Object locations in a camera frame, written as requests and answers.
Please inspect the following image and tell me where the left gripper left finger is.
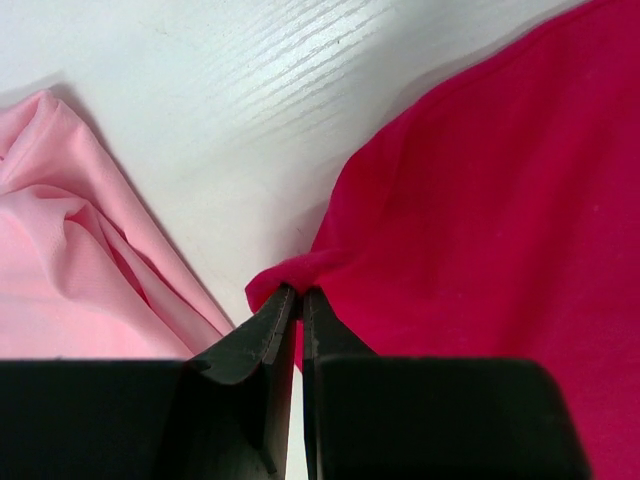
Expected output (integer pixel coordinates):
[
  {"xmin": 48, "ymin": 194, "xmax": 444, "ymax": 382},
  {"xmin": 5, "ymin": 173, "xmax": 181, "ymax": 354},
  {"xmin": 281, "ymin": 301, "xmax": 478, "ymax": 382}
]
[{"xmin": 164, "ymin": 285, "xmax": 297, "ymax": 479}]

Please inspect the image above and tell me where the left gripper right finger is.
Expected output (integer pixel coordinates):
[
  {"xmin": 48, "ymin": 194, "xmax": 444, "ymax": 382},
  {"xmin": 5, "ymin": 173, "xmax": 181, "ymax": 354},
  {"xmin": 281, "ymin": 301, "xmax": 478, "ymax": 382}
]
[{"xmin": 302, "ymin": 288, "xmax": 375, "ymax": 480}]

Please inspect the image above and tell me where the magenta t shirt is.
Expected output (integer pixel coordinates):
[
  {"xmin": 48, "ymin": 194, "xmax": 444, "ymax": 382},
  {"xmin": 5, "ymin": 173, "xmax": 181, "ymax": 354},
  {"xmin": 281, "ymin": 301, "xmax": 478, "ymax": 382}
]
[{"xmin": 246, "ymin": 1, "xmax": 639, "ymax": 479}]

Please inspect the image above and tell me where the folded pink t shirt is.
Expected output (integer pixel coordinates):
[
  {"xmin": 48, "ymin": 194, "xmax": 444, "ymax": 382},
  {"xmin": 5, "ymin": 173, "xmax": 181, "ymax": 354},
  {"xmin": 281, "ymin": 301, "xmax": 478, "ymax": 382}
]
[{"xmin": 1, "ymin": 91, "xmax": 232, "ymax": 359}]

